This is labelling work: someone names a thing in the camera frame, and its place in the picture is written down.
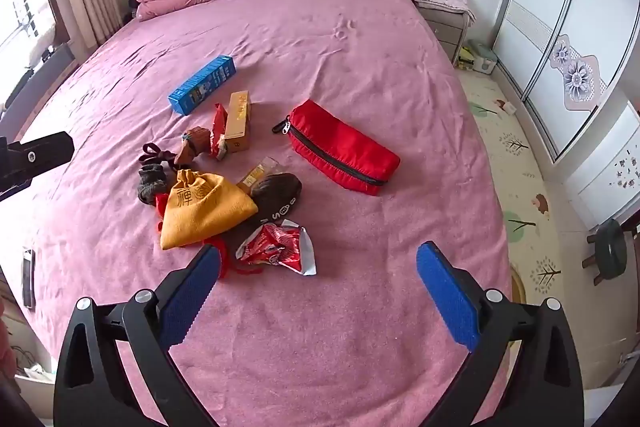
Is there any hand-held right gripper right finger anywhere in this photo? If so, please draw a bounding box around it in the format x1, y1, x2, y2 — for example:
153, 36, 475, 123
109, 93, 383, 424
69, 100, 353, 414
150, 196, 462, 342
416, 241, 586, 427

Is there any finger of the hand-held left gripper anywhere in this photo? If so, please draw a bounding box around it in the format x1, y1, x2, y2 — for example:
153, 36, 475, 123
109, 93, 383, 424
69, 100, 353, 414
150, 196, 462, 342
0, 131, 76, 202

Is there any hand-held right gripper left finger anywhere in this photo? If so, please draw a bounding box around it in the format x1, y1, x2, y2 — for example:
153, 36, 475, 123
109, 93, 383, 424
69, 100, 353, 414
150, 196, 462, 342
54, 244, 223, 427

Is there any red white wrapper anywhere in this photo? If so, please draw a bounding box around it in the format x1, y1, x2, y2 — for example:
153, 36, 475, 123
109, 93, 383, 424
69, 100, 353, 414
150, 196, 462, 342
235, 218, 318, 278

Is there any dark maroon shoelace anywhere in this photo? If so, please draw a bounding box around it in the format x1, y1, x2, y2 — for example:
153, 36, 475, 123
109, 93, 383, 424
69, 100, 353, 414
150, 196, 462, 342
138, 143, 176, 170

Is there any orange knit sock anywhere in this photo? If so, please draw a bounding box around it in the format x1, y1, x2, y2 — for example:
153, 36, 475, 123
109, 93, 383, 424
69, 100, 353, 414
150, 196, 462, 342
174, 127, 213, 164

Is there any dark side table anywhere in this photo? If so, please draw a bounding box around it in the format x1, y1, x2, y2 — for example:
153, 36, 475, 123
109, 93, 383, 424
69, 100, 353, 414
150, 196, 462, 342
0, 42, 81, 115

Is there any dark grey sock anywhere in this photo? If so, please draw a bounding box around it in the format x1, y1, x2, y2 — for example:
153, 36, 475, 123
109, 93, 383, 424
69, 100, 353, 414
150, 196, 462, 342
136, 163, 168, 206

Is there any black phone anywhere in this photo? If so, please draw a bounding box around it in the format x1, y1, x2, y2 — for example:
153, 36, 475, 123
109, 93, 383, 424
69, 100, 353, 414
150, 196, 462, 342
21, 247, 37, 309

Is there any dark brown pouch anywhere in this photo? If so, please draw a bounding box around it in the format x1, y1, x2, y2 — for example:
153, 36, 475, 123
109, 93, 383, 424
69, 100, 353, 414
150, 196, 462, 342
220, 173, 302, 248

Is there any tree print play mat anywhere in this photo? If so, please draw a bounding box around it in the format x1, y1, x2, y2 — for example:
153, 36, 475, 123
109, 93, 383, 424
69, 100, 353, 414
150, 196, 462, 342
457, 69, 640, 393

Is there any red candy wrapper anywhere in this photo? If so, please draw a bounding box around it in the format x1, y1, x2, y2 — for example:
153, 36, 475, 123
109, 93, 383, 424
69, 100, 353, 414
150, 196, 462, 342
210, 103, 230, 158

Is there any green round stool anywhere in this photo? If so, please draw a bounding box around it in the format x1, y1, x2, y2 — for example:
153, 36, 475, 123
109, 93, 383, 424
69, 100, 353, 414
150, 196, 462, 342
581, 218, 630, 285

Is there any gold cardboard box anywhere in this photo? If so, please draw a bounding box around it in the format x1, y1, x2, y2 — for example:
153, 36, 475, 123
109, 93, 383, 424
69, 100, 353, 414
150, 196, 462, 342
223, 91, 252, 152

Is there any blue cardboard box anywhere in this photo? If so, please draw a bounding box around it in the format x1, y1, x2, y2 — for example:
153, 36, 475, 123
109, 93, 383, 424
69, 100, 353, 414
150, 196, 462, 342
167, 55, 236, 116

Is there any red zip pouch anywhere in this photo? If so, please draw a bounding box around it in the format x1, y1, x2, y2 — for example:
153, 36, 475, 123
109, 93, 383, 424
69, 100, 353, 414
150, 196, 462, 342
272, 99, 402, 196

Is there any white green storage box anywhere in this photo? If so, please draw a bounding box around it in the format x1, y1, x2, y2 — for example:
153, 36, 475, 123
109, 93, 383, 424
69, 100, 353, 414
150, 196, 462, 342
467, 39, 497, 74

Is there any grey nightstand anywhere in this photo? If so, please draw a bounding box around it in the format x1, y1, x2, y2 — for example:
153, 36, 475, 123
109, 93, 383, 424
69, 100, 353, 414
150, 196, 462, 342
415, 0, 476, 65

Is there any yellow drawstring pouch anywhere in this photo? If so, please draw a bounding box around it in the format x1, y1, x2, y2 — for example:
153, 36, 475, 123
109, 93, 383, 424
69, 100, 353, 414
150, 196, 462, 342
154, 168, 261, 280

